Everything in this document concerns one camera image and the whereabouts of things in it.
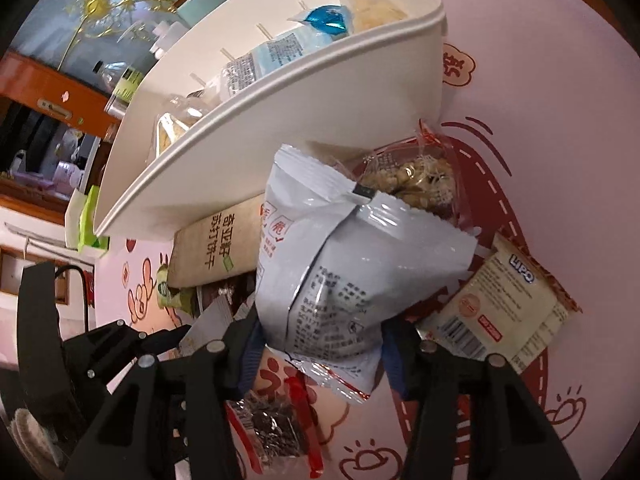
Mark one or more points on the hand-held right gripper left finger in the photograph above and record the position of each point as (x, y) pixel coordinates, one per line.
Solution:
(247, 360)

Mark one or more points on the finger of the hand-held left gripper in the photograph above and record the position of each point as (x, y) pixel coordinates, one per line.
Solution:
(115, 345)

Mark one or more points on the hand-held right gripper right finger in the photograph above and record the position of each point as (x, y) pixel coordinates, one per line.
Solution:
(400, 365)

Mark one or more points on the clear white label snack packet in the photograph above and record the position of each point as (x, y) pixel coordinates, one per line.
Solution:
(210, 325)

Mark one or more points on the dark red snack packet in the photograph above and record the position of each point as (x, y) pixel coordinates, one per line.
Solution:
(220, 292)

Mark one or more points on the small green snack packet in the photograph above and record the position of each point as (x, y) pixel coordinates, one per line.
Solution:
(172, 297)

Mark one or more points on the clear dark seed packet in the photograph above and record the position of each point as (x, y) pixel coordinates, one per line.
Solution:
(275, 430)

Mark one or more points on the grey white puffed snack bag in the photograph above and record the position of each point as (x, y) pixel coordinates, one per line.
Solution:
(350, 270)

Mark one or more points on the cream wafer packet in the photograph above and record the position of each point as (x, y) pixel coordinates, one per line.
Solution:
(500, 300)

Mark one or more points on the long brown cracker packet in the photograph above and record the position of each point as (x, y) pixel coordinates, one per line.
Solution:
(210, 245)

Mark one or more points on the clear nut bar packet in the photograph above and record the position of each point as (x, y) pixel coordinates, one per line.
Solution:
(410, 180)

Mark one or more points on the white plastic bin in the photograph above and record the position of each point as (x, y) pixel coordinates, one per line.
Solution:
(280, 110)

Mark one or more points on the light blue snack packet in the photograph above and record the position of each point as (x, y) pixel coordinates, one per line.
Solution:
(270, 60)

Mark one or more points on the shiny blue snack packet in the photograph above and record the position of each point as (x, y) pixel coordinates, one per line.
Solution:
(325, 19)

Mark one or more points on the yellow biscuit packet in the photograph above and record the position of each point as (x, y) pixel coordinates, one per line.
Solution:
(372, 10)

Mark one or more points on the green tissue box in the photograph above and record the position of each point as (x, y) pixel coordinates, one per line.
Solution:
(92, 220)

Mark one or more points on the metal tin can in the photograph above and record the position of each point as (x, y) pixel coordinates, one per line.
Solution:
(114, 107)

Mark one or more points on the sliding glass door gold ornament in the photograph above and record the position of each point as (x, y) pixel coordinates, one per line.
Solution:
(50, 80)

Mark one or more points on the glass bottle green label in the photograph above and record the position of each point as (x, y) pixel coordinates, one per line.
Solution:
(127, 82)

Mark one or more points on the white squeeze bottle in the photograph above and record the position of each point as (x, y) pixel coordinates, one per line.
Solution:
(167, 37)

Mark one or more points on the teal canister brown lid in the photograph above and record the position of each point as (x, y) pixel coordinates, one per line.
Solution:
(210, 2)

